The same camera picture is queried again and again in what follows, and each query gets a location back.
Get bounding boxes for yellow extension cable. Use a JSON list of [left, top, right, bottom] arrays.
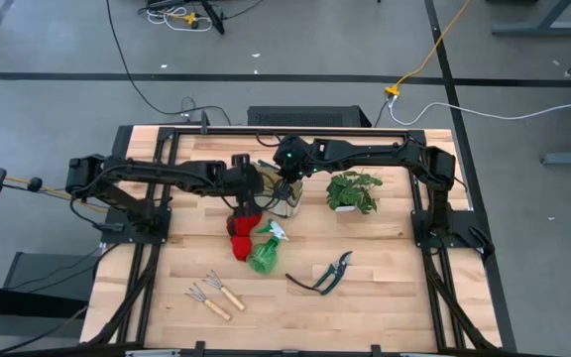
[[384, 0, 473, 98]]

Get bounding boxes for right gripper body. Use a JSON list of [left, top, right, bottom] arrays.
[[273, 136, 319, 182]]

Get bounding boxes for black computer tower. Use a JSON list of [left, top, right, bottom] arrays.
[[246, 104, 373, 129]]

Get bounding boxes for potted plant in white pot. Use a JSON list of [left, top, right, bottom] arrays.
[[325, 170, 385, 216]]

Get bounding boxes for green pruning shears with strap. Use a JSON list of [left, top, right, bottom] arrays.
[[285, 250, 354, 298]]

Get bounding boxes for dark side cart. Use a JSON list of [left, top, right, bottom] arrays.
[[0, 250, 103, 356]]

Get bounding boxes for white coiled cable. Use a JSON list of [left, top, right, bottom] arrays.
[[145, 4, 215, 34]]

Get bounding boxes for red gardening glove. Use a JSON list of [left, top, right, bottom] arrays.
[[225, 210, 265, 263]]

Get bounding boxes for green plastic spray bottle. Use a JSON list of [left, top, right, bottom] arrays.
[[246, 218, 290, 276]]

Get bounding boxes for yellow cord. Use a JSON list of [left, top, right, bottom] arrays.
[[4, 175, 109, 215]]

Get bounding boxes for black aluminium table frame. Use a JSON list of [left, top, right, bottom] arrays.
[[79, 125, 517, 357]]

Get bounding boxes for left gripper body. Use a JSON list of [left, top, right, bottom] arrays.
[[225, 153, 266, 202]]

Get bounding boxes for wooden handled hand rake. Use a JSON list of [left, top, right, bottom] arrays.
[[183, 282, 233, 322], [201, 269, 248, 312]]

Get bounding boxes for grey white floor cable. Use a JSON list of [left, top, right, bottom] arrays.
[[388, 92, 571, 127]]

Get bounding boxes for black stick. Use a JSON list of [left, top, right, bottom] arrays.
[[199, 0, 227, 36]]

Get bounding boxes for beige green gardening bag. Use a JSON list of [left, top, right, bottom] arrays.
[[251, 159, 305, 220]]

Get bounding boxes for black floor cable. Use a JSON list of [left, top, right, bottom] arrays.
[[105, 0, 233, 127]]

